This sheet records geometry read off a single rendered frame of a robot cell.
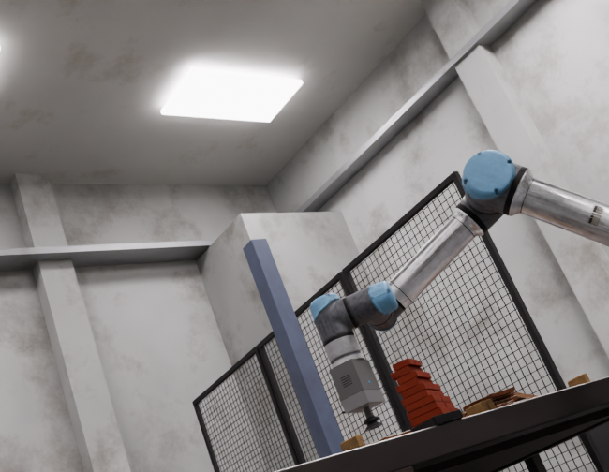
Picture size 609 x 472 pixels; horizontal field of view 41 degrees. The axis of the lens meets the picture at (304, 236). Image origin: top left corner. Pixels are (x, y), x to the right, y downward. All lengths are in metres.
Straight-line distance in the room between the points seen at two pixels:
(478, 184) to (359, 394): 0.54
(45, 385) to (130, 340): 0.91
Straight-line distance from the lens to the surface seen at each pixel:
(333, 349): 1.87
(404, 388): 3.04
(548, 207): 1.89
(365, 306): 1.87
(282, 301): 4.20
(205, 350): 7.88
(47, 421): 7.01
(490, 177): 1.88
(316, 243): 7.99
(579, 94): 6.77
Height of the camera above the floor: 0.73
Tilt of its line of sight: 22 degrees up
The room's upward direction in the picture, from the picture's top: 22 degrees counter-clockwise
